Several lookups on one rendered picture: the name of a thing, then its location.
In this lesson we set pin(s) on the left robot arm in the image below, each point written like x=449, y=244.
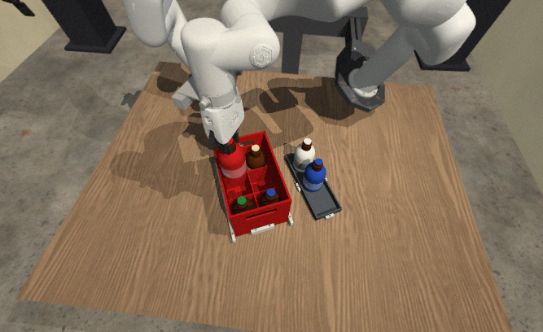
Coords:
x=244, y=41

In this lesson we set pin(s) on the brown bottle with blue cap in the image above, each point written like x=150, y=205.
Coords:
x=269, y=197

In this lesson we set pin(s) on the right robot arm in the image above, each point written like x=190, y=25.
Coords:
x=153, y=20

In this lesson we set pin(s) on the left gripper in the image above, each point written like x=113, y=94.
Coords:
x=221, y=123

